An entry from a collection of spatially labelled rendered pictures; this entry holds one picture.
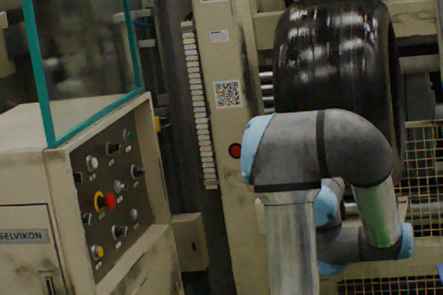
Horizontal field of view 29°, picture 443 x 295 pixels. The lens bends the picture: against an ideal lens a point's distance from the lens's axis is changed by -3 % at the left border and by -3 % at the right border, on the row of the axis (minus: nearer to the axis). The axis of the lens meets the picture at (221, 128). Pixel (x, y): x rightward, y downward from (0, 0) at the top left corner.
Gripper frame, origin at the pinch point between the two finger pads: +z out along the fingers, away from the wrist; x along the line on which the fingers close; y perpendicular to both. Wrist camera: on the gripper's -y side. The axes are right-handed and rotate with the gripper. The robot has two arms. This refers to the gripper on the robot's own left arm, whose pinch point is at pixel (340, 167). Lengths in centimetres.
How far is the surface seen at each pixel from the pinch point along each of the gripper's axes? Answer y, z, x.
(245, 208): -18.2, 27.4, 32.7
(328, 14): 33.8, 22.4, 2.1
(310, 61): 23.8, 12.0, 6.4
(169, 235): -20, 13, 51
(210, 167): -7, 32, 42
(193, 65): 23, 28, 42
